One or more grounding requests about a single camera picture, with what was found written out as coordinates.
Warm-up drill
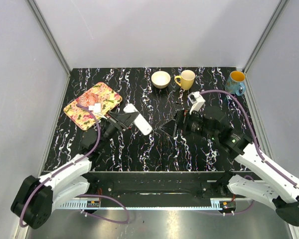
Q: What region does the left aluminium frame post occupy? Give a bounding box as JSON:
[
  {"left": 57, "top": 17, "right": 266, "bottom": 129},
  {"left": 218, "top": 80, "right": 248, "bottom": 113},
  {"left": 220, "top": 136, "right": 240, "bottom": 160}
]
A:
[{"left": 25, "top": 0, "right": 71, "bottom": 76}]

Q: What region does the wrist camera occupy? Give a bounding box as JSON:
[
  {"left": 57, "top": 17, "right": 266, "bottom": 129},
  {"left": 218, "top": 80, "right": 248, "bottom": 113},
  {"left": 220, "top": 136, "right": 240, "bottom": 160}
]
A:
[
  {"left": 88, "top": 103, "right": 106, "bottom": 118},
  {"left": 188, "top": 91, "right": 205, "bottom": 114}
]

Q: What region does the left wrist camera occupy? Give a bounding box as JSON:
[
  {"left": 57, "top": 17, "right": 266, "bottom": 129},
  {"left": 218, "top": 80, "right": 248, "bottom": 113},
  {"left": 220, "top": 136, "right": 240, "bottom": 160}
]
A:
[{"left": 88, "top": 103, "right": 106, "bottom": 118}]

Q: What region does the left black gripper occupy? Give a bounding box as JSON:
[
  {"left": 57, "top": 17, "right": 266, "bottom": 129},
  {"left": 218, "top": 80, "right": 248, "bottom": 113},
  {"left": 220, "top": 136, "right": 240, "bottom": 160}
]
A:
[{"left": 98, "top": 111, "right": 140, "bottom": 150}]

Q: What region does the floral rectangular tray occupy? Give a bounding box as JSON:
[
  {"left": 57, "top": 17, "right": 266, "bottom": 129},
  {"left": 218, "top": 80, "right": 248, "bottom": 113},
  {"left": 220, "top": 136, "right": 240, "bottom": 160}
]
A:
[{"left": 63, "top": 82, "right": 122, "bottom": 130}]

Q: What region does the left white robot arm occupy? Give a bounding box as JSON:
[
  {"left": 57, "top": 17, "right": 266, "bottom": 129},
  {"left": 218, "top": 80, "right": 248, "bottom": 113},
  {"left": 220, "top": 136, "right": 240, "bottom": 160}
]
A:
[{"left": 10, "top": 111, "right": 141, "bottom": 229}]

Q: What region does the white remote control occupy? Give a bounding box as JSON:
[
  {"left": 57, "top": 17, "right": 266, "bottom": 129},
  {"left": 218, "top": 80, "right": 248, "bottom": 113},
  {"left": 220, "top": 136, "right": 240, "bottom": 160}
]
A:
[{"left": 123, "top": 104, "right": 152, "bottom": 135}]

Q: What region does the pink patterned small bowl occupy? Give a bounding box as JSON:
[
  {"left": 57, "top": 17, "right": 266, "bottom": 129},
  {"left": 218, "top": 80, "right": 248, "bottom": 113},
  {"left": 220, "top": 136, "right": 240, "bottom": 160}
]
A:
[{"left": 76, "top": 92, "right": 99, "bottom": 109}]

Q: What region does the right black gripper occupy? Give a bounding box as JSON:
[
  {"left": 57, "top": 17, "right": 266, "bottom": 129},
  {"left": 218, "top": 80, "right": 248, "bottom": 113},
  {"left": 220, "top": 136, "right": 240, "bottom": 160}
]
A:
[{"left": 159, "top": 107, "right": 217, "bottom": 141}]

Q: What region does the yellow mug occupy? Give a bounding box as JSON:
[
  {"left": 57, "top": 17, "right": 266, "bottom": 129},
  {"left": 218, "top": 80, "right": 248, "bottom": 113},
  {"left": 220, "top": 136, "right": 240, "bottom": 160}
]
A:
[{"left": 174, "top": 70, "right": 195, "bottom": 90}]

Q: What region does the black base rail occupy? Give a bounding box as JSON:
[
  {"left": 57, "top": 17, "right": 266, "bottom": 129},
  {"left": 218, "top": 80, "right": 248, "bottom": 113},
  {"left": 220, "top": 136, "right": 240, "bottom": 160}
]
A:
[{"left": 84, "top": 172, "right": 234, "bottom": 209}]

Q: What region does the blue butterfly mug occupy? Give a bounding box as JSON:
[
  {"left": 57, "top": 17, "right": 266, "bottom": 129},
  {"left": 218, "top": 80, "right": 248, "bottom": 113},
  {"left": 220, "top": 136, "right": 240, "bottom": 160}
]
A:
[{"left": 225, "top": 71, "right": 246, "bottom": 96}]

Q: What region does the cream ceramic bowl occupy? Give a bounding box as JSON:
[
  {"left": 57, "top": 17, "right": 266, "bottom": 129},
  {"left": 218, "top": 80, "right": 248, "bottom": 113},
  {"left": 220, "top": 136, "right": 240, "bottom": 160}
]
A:
[{"left": 151, "top": 71, "right": 170, "bottom": 89}]

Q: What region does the aluminium frame post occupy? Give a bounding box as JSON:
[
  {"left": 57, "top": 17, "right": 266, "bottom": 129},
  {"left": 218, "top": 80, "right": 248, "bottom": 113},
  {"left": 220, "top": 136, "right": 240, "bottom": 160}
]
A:
[
  {"left": 25, "top": 0, "right": 71, "bottom": 76},
  {"left": 238, "top": 0, "right": 290, "bottom": 74}
]

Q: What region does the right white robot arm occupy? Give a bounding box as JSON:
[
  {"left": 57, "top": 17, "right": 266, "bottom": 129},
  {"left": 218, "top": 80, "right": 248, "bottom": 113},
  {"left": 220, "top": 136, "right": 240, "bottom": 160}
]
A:
[{"left": 160, "top": 107, "right": 299, "bottom": 227}]

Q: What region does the right aluminium frame post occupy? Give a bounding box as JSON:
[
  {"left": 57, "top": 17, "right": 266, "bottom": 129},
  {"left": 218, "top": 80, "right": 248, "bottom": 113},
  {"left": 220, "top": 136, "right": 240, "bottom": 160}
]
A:
[{"left": 238, "top": 0, "right": 290, "bottom": 74}]

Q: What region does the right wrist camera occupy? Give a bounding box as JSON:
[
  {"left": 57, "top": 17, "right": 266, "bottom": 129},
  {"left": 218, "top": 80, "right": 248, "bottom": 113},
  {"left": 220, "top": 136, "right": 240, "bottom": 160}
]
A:
[{"left": 188, "top": 91, "right": 205, "bottom": 114}]

